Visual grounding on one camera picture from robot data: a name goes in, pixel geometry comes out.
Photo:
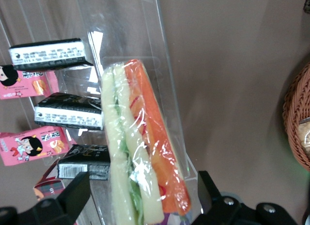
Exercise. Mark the red cookie box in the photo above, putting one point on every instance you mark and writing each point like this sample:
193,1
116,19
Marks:
49,184

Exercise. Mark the plastic sandwich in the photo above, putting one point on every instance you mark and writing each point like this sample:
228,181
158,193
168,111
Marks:
145,128

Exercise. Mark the small black snack box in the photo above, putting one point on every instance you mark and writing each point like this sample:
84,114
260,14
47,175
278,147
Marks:
48,54
67,112
82,165

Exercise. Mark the brown table cover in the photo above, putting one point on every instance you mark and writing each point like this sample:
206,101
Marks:
242,89

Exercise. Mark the wicker basket holding snack bags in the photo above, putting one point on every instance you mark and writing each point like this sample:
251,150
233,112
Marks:
294,109

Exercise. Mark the clear bag of tan snacks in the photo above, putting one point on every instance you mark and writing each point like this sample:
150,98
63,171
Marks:
304,138

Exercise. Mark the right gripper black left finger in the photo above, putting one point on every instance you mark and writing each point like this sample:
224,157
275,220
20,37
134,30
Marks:
70,200

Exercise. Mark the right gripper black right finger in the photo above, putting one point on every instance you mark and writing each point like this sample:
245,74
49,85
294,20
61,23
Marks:
213,208

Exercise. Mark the pink cartoon snack packet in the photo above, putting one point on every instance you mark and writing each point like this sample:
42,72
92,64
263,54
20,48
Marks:
26,82
36,145

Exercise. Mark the clear acrylic tiered display stand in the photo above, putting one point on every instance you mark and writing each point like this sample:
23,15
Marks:
135,29

